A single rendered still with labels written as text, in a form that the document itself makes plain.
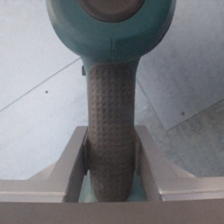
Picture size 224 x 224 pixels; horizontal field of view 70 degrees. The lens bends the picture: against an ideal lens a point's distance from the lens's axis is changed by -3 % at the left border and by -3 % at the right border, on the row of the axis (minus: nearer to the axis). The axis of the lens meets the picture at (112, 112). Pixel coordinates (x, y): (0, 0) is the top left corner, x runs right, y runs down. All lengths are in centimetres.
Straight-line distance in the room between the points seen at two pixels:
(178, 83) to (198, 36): 11
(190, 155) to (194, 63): 23
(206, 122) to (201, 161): 11
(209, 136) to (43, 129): 42
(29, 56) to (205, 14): 39
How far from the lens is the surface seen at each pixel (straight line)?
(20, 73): 42
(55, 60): 39
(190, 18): 43
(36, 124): 44
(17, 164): 51
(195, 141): 47
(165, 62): 40
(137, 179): 17
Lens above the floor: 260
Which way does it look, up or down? 13 degrees down
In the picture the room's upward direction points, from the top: 32 degrees counter-clockwise
